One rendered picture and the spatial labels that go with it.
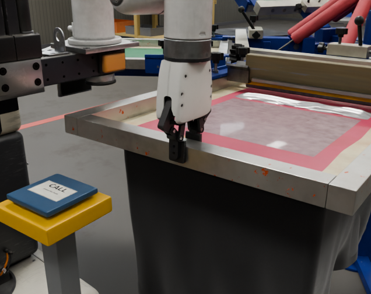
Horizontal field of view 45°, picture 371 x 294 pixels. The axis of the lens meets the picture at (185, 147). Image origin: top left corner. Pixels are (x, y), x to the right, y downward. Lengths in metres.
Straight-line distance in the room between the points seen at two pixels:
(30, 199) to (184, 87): 0.29
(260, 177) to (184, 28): 0.25
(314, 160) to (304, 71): 0.48
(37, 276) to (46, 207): 1.07
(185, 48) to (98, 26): 0.41
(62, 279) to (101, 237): 1.65
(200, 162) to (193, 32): 0.21
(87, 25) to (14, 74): 0.21
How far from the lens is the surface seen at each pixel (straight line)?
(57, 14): 9.03
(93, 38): 1.06
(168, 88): 0.70
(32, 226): 0.69
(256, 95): 1.24
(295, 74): 1.27
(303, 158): 0.82
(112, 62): 1.07
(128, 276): 2.14
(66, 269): 0.79
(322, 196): 0.65
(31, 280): 1.73
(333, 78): 1.23
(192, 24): 0.69
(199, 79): 0.72
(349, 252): 1.12
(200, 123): 0.76
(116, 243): 2.37
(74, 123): 0.92
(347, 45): 1.51
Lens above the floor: 1.29
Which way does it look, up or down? 21 degrees down
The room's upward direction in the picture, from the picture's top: straight up
